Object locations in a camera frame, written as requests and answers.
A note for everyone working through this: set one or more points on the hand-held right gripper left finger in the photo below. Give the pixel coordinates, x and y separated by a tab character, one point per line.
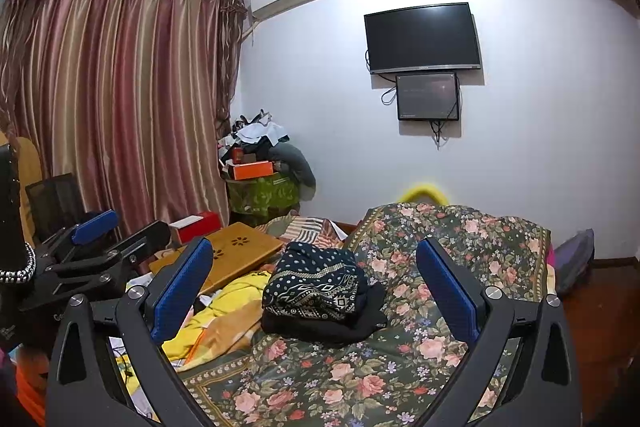
180	287

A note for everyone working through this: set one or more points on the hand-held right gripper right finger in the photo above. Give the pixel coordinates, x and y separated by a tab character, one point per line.
445	287

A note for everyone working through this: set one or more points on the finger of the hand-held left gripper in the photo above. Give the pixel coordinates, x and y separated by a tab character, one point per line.
95	227
125	252

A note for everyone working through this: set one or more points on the navy patterned garment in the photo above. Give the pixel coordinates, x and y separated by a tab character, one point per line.
312	279

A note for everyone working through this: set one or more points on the black mesh chair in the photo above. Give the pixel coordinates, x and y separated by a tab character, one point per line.
52	202

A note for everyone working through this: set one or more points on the yellow blanket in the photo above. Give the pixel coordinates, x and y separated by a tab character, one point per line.
225	312

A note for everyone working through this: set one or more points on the light wooden board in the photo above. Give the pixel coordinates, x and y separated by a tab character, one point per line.
30	157

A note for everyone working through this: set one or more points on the wooden lap desk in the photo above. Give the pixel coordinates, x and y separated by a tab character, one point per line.
235	249

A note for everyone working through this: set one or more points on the red box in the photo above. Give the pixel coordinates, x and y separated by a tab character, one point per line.
205	222

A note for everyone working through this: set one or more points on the floral quilt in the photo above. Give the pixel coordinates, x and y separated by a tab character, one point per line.
400	357

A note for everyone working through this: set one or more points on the black garment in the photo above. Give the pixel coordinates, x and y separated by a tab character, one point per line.
345	329

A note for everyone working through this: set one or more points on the striped red curtain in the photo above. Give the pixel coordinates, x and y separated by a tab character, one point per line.
110	107

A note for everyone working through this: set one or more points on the green patterned box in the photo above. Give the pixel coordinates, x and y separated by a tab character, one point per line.
260	194

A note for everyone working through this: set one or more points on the purple bag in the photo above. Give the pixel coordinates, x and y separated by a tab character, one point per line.
575	259

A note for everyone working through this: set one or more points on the orange box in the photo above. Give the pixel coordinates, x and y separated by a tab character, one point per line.
250	171

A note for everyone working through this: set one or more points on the striped patchwork cloth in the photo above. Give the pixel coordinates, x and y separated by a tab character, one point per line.
310	229

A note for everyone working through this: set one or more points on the grey cloth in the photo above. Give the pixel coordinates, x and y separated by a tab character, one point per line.
295	167

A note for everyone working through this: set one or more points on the orange plastic item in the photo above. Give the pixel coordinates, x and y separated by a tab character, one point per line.
30	389

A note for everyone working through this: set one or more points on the pile of clutter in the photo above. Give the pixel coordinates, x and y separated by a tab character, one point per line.
255	134

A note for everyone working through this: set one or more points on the small wall monitor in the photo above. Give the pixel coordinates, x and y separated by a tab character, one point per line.
427	96

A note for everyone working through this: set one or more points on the wall television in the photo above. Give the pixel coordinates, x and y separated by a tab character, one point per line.
422	37

